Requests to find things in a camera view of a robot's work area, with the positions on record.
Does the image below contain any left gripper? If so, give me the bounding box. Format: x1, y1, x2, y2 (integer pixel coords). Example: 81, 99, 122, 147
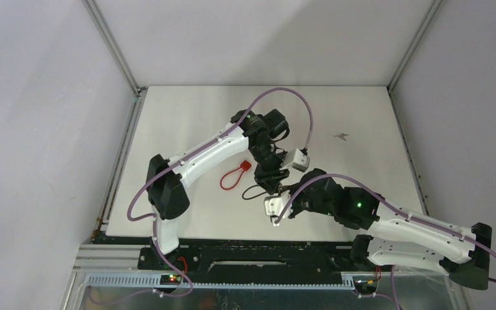
249, 142, 293, 196

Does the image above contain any black cable lock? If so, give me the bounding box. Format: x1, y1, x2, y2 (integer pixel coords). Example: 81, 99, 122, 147
242, 185, 274, 201

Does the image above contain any red cable lock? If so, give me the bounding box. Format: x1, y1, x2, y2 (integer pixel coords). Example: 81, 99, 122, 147
219, 160, 252, 191

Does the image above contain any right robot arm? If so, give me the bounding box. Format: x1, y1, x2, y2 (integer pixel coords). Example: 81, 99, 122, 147
281, 169, 492, 291

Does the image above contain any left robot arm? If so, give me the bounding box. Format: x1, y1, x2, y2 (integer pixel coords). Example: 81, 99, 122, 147
147, 109, 290, 269

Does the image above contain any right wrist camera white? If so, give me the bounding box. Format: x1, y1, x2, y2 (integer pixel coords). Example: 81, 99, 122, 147
263, 192, 291, 227

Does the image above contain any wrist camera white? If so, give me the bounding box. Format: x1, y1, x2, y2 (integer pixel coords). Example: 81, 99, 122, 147
280, 149, 310, 172
263, 192, 291, 227

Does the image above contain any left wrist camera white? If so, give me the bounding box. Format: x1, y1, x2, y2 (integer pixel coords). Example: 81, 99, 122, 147
280, 149, 310, 172

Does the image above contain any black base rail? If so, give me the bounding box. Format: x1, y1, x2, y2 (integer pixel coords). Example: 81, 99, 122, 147
136, 233, 392, 287

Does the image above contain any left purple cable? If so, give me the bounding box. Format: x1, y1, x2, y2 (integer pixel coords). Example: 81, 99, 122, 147
127, 87, 314, 298

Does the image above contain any purple cable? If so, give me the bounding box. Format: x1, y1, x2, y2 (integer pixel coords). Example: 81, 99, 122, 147
127, 87, 314, 298
273, 173, 496, 310

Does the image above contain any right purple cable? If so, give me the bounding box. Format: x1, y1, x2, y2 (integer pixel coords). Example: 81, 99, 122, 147
273, 173, 496, 310

